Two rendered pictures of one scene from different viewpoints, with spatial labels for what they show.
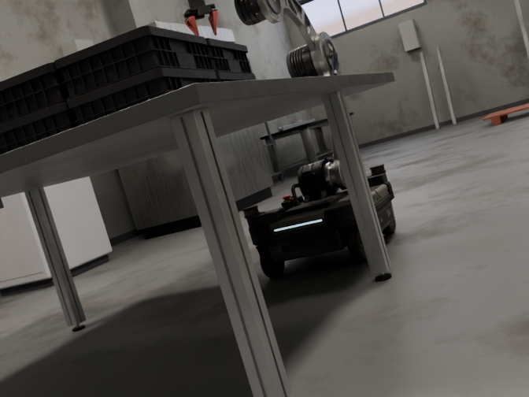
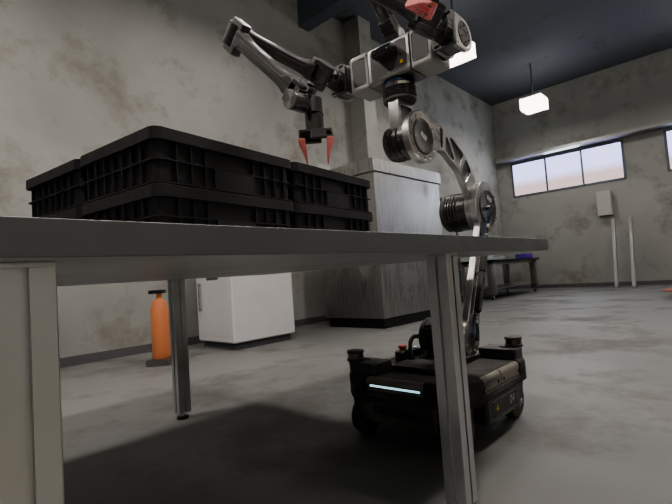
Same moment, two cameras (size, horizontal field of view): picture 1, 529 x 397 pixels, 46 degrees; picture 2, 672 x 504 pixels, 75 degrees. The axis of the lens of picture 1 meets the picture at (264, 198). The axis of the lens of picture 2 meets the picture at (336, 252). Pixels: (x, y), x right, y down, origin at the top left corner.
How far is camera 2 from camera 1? 0.99 m
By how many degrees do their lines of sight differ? 18
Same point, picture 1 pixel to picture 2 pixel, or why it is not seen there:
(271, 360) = not seen: outside the picture
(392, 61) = (584, 222)
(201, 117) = (15, 279)
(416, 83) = (603, 244)
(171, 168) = (360, 275)
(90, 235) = (278, 316)
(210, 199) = not seen: outside the picture
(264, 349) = not seen: outside the picture
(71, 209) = (268, 292)
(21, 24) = (280, 146)
